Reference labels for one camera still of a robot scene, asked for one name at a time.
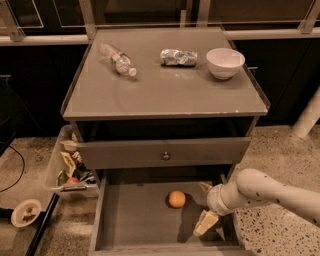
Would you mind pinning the orange fruit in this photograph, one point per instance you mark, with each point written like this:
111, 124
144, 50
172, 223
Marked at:
176, 199

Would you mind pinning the red apple in bin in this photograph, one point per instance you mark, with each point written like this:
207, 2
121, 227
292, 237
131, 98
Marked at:
72, 180

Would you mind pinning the brass drawer knob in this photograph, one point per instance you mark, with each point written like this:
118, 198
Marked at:
166, 156

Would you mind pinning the clear plastic water bottle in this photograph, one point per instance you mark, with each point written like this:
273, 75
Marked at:
117, 60

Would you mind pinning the yellow snack packet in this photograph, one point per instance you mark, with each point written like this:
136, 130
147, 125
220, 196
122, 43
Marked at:
69, 162

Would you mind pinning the open grey middle drawer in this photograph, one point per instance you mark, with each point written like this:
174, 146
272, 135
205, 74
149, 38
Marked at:
134, 218

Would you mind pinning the crushed silver can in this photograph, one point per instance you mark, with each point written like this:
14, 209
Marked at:
175, 57

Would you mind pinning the metal railing frame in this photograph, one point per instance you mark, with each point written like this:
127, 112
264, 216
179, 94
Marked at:
49, 22

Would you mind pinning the white post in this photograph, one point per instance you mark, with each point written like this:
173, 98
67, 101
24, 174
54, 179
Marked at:
309, 116

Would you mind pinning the clear plastic storage bin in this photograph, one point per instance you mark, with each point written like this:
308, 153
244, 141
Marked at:
67, 176

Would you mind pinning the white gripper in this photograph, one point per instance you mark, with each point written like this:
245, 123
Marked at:
215, 201

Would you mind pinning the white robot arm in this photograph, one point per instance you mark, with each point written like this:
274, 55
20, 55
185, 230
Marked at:
252, 188

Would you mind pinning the grey drawer cabinet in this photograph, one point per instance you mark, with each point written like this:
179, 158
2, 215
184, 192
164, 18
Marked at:
161, 102

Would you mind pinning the grey top drawer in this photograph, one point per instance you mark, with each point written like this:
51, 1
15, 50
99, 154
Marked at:
162, 153

